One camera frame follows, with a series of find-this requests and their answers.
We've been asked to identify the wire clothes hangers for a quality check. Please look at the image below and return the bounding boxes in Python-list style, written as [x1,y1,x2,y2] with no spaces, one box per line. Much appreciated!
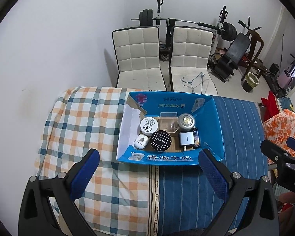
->
[181,72,210,94]

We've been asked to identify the clear acrylic cube box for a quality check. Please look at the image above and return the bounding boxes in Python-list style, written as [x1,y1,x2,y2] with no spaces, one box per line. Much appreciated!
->
[159,112,178,133]

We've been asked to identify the blue cardboard box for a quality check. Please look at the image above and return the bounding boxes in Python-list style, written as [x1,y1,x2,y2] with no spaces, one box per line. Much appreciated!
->
[117,92,225,166]

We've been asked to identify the red cloth item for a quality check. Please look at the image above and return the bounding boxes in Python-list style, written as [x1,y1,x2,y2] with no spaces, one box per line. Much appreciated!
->
[261,91,280,121]

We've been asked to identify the white square charger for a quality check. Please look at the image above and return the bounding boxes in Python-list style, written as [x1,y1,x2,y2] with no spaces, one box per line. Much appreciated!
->
[179,131,195,151]

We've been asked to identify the silver metal tin can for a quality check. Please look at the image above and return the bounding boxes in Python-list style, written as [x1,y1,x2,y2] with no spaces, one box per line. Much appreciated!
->
[178,113,195,132]

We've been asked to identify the blue striped tablecloth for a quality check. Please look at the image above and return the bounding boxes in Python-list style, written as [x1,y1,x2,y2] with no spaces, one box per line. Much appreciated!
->
[158,96,268,235]

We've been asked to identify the black patterned round compact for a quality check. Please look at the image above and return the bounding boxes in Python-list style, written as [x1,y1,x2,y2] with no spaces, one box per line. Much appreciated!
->
[150,130,172,152]

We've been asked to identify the brown wooden chair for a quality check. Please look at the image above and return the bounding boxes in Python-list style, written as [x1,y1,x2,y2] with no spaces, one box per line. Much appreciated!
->
[238,17,268,81]

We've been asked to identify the pink suitcase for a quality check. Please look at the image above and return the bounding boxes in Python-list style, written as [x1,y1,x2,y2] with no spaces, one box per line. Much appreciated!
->
[278,67,295,89]

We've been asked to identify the white round jar green logo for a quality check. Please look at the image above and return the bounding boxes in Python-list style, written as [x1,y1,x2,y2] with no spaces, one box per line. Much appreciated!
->
[140,117,159,137]

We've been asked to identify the left white padded chair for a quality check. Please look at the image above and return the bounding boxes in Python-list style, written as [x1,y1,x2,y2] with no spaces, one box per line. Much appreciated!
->
[112,26,167,91]

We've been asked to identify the right white padded chair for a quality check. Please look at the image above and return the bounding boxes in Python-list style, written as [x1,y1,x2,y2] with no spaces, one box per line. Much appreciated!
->
[169,26,218,95]

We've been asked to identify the white padded chair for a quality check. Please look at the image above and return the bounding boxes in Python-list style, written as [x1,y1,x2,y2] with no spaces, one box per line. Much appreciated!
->
[169,26,218,95]
[112,26,167,91]

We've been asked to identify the orange floral cushion chair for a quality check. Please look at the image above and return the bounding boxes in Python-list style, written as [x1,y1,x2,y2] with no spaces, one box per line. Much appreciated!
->
[263,109,295,157]

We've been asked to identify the small dark glass bottle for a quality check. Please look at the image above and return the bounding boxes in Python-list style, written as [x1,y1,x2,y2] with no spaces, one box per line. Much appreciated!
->
[193,127,201,149]

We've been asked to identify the plaid checked cloth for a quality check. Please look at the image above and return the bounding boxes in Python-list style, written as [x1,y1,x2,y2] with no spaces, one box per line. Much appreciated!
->
[35,87,159,235]

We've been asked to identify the barbell with black plates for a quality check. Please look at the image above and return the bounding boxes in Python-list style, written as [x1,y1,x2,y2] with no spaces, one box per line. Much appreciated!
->
[131,8,237,41]

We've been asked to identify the black weight bench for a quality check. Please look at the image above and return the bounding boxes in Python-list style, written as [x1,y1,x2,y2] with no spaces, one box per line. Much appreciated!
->
[208,33,250,83]

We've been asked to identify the white oval earbud case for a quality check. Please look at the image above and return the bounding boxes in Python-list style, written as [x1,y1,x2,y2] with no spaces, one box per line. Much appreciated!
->
[134,134,149,150]

